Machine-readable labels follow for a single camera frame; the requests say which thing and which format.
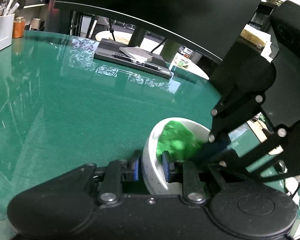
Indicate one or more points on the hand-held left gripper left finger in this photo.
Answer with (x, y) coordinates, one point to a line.
(135, 170)

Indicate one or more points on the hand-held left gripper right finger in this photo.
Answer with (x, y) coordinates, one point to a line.
(166, 167)

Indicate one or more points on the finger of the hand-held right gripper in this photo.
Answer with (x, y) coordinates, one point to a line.
(252, 147)
(215, 147)

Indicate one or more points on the white bowl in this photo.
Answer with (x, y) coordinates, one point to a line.
(152, 170)

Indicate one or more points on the green cleaning cloth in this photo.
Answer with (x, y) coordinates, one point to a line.
(175, 140)

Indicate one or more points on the wooden mouse pad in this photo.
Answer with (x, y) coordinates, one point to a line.
(258, 130)

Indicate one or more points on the clear plastic bag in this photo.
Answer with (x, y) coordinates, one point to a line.
(181, 63)

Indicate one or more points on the grey notepad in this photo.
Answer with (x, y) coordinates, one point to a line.
(137, 53)

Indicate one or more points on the round wooden board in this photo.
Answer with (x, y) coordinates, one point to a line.
(122, 39)

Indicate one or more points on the black curved monitor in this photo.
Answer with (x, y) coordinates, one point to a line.
(152, 0)

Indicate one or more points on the orange jar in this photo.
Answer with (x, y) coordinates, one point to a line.
(18, 28)

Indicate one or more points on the pen holder box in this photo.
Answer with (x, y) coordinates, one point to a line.
(2, 30)

